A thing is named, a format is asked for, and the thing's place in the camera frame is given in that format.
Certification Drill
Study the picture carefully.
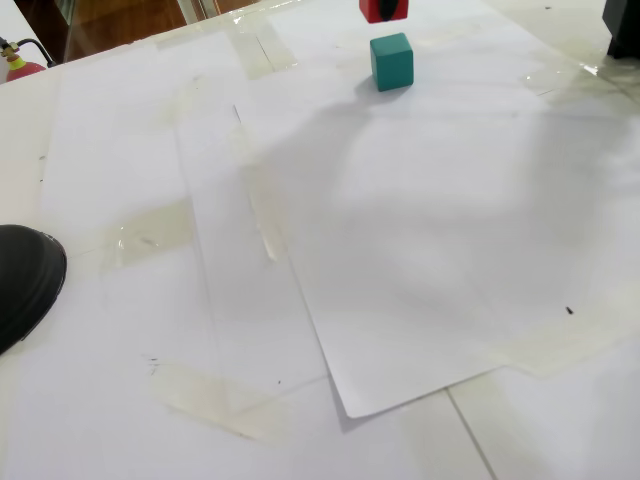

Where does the red cube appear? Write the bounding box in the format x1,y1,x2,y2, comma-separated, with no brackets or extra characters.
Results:
358,0,409,25

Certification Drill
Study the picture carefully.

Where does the teal blue cube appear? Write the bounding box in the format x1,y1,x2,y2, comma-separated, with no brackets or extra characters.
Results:
369,32,416,93

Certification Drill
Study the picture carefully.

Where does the clear tape strip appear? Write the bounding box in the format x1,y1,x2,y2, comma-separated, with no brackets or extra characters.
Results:
228,122,293,265
519,47,604,99
146,357,293,444
227,20,300,80
97,198,195,274
492,294,640,380

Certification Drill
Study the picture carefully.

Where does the brown wooden cabinet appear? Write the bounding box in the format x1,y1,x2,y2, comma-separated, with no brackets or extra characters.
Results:
13,0,274,65

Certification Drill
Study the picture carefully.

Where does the white paper sheet curled corner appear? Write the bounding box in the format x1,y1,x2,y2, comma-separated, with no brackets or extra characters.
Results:
232,74,640,420

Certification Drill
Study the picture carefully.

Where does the white paper sheet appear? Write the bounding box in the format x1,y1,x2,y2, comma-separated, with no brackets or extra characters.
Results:
39,32,261,236

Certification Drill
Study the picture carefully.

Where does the red fire extinguisher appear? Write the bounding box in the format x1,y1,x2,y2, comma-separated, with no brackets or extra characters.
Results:
0,37,59,84

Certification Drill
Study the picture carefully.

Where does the black rounded plastic object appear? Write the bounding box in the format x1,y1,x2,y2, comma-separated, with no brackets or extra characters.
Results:
0,224,68,357

